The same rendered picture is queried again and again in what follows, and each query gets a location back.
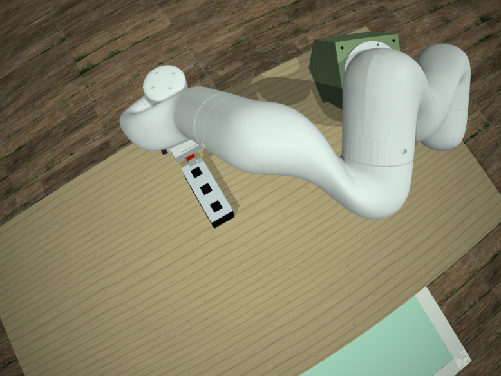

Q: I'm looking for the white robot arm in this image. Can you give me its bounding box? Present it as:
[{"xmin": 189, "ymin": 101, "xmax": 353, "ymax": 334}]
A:
[{"xmin": 120, "ymin": 41, "xmax": 471, "ymax": 220}]

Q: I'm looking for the red square pin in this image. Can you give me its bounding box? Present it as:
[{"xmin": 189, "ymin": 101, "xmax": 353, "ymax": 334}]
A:
[{"xmin": 187, "ymin": 154, "xmax": 197, "ymax": 167}]

